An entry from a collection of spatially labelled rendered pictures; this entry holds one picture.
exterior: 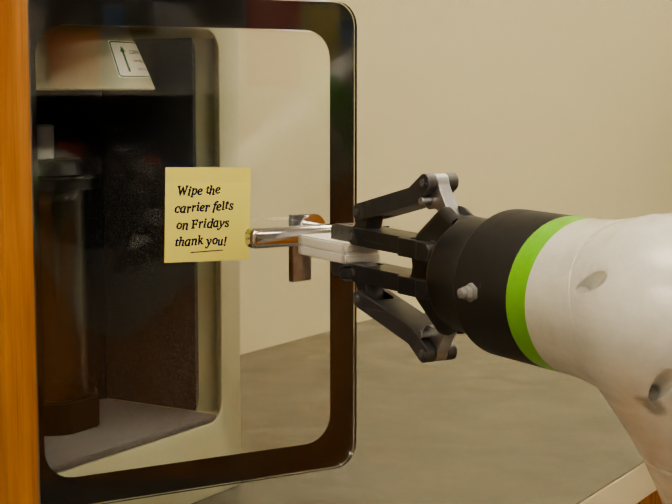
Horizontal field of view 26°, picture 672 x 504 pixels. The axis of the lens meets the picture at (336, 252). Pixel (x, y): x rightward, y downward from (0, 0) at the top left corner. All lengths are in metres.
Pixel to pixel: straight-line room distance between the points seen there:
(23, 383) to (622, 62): 2.60
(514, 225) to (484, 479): 0.61
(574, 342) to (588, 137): 2.52
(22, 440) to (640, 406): 0.45
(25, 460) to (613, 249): 0.46
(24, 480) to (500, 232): 0.39
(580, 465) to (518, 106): 1.54
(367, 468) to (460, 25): 1.39
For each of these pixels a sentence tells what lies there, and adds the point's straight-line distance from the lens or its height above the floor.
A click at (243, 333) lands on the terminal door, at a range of 1.21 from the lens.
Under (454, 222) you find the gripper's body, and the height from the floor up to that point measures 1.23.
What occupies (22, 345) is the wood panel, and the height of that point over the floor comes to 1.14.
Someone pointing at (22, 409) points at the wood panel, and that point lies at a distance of 1.03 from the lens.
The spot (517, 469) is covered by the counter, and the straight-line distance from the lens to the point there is 1.48.
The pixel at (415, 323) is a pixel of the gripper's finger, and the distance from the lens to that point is 0.99.
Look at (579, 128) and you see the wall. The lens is 3.25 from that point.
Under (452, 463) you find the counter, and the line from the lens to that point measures 1.49.
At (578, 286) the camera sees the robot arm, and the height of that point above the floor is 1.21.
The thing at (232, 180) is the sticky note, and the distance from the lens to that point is 1.19.
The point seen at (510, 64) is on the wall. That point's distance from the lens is 2.91.
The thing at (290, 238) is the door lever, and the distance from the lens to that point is 1.16.
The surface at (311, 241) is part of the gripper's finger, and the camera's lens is 1.08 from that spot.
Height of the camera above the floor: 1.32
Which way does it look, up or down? 6 degrees down
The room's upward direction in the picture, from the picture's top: straight up
